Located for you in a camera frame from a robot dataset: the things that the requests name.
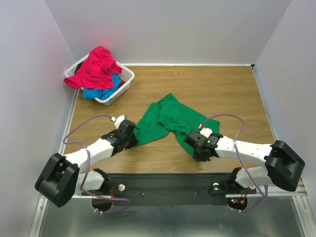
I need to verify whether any blue t shirt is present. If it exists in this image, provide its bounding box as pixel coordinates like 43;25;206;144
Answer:
83;73;122;100

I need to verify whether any green t shirt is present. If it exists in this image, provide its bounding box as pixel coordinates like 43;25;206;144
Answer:
136;93;220;156

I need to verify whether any red t shirt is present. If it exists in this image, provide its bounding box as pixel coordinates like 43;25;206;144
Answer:
64;46;122;90

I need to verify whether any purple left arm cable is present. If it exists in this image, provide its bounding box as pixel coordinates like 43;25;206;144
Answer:
63;115;131;215

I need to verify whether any white plastic laundry basket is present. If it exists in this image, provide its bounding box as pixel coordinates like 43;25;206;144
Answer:
64;53;135;107

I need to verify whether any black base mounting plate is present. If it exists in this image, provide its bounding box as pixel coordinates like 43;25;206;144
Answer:
88;173;256;206

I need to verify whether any aluminium frame rail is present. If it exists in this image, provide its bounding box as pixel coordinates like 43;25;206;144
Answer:
29;197;90;237

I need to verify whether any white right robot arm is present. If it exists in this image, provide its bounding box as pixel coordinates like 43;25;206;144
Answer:
184;128;305;193

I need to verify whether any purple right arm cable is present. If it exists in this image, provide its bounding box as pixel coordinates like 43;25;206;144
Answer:
199;113;270;213

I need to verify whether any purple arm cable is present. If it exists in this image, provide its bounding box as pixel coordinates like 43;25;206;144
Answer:
199;113;270;213
63;115;131;215

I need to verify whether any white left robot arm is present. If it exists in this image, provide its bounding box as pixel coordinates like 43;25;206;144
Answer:
35;115;138;207

